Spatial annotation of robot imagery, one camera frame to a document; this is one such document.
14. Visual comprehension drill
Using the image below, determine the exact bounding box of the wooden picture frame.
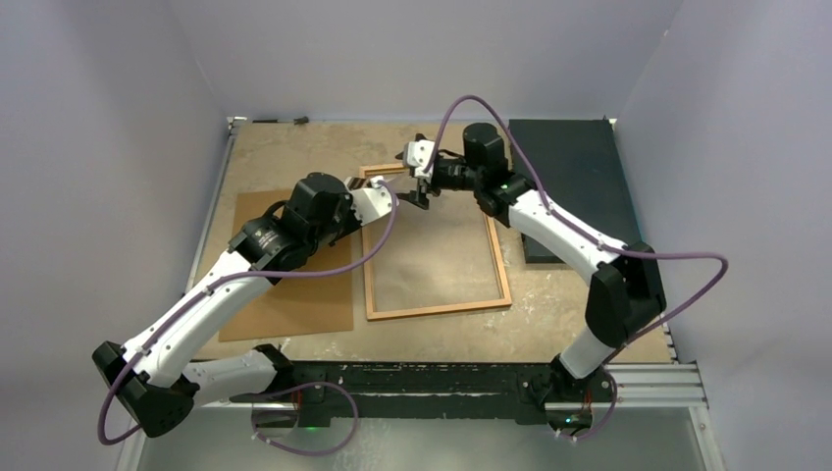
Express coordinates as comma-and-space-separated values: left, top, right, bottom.
358, 162, 513, 323

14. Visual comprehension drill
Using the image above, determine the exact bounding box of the brown backing board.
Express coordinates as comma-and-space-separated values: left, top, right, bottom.
219, 189, 355, 342

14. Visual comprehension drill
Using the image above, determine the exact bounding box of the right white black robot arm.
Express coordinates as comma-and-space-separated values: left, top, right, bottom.
396, 123, 667, 399

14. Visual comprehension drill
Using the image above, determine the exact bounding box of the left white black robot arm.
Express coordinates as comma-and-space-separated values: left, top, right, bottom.
92, 173, 399, 445

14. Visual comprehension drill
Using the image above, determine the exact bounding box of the dark rectangular box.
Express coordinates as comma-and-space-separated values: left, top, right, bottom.
508, 118, 642, 243

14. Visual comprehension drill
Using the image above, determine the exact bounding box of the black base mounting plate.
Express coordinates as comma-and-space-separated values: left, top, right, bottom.
231, 360, 613, 427

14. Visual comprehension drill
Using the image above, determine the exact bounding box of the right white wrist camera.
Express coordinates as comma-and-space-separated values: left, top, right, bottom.
401, 133, 435, 183

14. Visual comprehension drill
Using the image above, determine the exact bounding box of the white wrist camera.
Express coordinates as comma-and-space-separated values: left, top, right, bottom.
349, 176, 395, 227
401, 133, 435, 183

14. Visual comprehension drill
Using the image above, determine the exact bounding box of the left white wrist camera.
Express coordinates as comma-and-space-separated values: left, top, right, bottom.
349, 176, 395, 227

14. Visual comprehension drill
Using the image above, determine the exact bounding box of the aluminium rail beam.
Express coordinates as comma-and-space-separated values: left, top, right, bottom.
117, 362, 709, 431

